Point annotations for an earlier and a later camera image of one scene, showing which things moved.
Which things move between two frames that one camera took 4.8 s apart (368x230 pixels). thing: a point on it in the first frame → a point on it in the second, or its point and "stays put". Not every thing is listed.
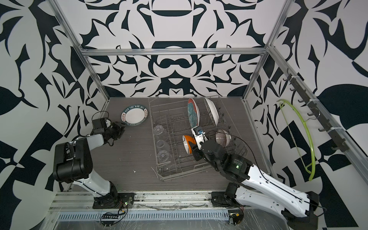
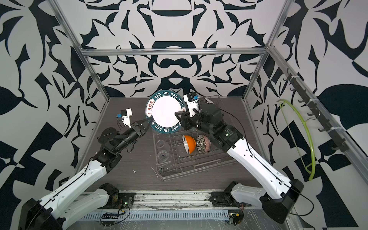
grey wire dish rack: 189,134 stays put
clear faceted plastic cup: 164,158 stays put
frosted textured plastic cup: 162,145 stays put
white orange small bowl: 186,139 stays put
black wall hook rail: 317,111 stays put
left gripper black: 121,128 → 137,126
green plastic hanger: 314,172 stays put
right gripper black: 195,153 → 186,120
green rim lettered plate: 134,115 → 162,106
